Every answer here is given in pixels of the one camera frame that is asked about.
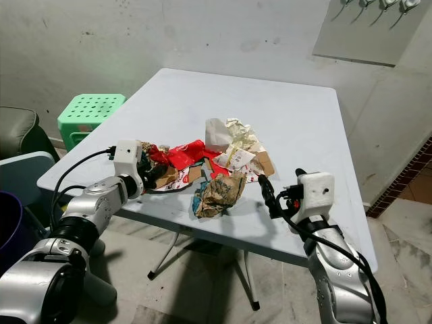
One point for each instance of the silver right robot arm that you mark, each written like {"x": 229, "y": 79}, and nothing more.
{"x": 337, "y": 270}

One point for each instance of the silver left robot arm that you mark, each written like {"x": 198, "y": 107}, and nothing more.
{"x": 101, "y": 202}

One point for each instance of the dark purple rubbish bin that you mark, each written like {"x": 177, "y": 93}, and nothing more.
{"x": 15, "y": 229}

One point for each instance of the white printed paper wrapper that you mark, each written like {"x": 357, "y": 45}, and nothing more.
{"x": 183, "y": 179}

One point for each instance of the brown cardboard piece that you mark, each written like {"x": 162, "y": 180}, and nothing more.
{"x": 263, "y": 164}

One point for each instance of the red plastic wrapper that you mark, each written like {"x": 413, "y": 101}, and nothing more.
{"x": 185, "y": 155}

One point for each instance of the white red printed carton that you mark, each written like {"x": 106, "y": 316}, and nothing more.
{"x": 236, "y": 160}

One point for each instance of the crumpled brown paper bag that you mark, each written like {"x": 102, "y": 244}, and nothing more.
{"x": 219, "y": 196}

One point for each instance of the light blue folding table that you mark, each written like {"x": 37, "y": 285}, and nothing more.
{"x": 175, "y": 108}

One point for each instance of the white paper bag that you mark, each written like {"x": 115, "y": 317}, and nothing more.
{"x": 216, "y": 133}

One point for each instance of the cream crumpled paper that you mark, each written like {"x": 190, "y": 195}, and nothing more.
{"x": 241, "y": 129}

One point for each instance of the green plastic stool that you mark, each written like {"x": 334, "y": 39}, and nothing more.
{"x": 91, "y": 109}

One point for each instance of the grey blue plastic chair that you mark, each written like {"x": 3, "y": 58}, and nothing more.
{"x": 21, "y": 172}

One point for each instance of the grey upholstered armchair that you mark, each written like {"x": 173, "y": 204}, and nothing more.
{"x": 17, "y": 131}

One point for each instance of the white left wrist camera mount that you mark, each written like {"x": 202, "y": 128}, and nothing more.
{"x": 128, "y": 155}

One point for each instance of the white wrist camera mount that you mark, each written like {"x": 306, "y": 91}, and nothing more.
{"x": 318, "y": 191}
{"x": 128, "y": 155}

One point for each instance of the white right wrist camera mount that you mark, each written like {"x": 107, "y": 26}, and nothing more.
{"x": 318, "y": 191}

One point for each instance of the grey wall hook board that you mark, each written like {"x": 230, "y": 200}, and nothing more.
{"x": 364, "y": 40}

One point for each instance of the metal wall hook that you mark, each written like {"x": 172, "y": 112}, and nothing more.
{"x": 387, "y": 7}
{"x": 409, "y": 7}
{"x": 366, "y": 7}

